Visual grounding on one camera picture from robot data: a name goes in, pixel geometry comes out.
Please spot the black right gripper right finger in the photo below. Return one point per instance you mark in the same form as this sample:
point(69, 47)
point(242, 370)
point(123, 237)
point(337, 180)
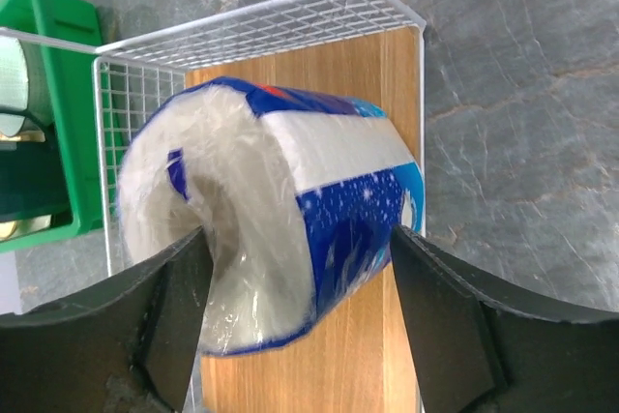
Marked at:
point(482, 344)

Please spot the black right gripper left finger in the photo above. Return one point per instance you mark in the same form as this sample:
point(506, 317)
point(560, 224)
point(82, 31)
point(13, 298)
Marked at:
point(124, 344)

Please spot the blue paper towel roll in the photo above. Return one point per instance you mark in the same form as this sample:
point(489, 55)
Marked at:
point(298, 193)

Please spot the teal ceramic mug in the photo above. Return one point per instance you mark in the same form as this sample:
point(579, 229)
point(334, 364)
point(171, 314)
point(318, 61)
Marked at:
point(32, 178)

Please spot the green plastic bin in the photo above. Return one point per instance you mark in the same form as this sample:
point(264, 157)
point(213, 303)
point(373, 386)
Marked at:
point(68, 32)

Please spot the white wire three-tier shelf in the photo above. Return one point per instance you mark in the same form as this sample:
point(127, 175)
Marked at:
point(356, 358)

